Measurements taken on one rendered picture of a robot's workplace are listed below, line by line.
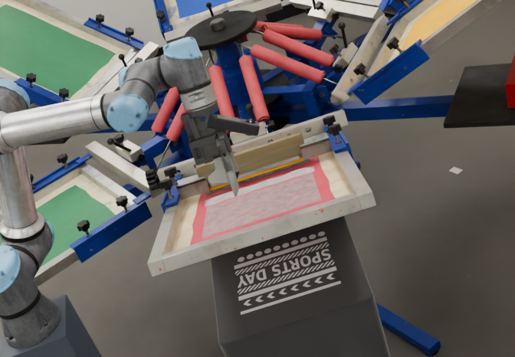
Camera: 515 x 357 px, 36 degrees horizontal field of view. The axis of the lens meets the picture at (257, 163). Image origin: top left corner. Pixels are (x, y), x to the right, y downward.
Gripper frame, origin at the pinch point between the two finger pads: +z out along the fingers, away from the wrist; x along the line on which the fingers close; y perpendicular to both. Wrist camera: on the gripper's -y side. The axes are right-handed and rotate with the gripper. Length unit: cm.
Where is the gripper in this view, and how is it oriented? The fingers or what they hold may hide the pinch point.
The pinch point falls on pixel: (239, 186)
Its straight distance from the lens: 178.5
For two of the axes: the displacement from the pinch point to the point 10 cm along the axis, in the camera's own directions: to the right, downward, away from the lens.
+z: 3.1, 9.2, 2.3
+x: 0.2, 2.4, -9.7
